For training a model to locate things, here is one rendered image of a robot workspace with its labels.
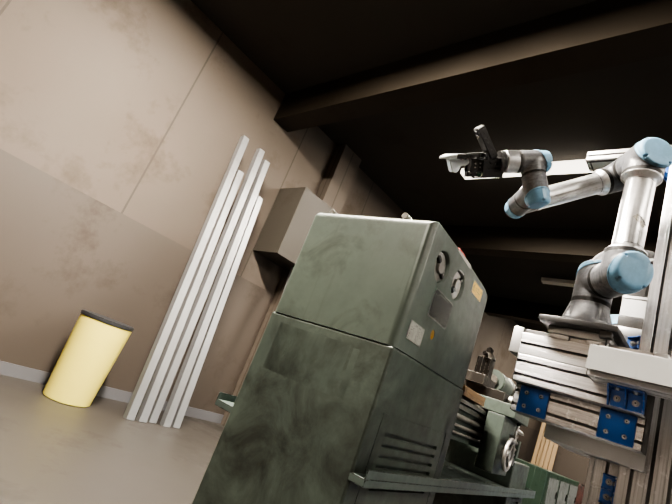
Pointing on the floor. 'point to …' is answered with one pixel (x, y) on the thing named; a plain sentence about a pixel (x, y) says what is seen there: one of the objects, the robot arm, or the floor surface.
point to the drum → (86, 359)
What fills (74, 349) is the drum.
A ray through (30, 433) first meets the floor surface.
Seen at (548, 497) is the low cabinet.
